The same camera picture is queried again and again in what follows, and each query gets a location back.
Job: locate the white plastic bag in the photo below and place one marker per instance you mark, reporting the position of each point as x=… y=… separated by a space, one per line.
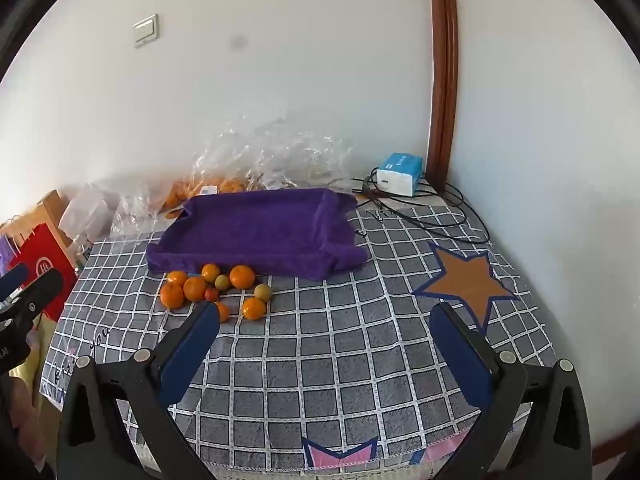
x=85 y=210

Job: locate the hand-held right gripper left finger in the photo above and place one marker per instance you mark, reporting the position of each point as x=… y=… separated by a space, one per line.
x=192 y=355

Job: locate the red paper bag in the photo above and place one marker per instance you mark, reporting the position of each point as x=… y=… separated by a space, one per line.
x=45 y=255

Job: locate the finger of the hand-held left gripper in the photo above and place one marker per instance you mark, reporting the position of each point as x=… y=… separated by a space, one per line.
x=42 y=292
x=12 y=280

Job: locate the brown paper bag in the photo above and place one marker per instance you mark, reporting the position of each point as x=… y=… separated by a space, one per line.
x=50 y=205

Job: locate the clear plastic bag of oranges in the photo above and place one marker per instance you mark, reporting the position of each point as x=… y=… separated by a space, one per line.
x=220 y=184

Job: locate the brown wooden door frame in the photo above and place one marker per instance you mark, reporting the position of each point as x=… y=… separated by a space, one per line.
x=445 y=85

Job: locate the crumpled clear plastic bag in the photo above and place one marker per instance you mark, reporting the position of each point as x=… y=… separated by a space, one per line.
x=280 y=155

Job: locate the small red-orange mandarin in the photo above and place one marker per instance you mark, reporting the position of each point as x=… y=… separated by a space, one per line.
x=211 y=294

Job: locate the white wall switch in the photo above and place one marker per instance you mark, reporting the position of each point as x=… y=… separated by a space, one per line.
x=146 y=31

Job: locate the grey checked tablecloth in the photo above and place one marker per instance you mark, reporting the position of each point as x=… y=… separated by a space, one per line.
x=325 y=335

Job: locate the small clear plastic bag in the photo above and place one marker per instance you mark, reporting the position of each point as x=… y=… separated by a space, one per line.
x=132 y=207

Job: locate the yellow-green citrus fruit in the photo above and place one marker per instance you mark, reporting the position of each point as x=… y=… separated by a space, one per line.
x=263 y=292
x=222 y=282

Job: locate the blue white tissue pack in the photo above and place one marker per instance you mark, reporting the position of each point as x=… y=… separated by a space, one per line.
x=400 y=172

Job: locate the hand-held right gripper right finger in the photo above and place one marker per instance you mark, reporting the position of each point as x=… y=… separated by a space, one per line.
x=457 y=355

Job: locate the purple towel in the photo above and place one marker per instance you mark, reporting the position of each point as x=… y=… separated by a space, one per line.
x=250 y=230

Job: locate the large mandarin orange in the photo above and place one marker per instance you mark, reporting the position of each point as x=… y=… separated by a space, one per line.
x=242 y=276

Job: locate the purple paper bag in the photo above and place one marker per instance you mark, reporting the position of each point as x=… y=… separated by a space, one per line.
x=6 y=255

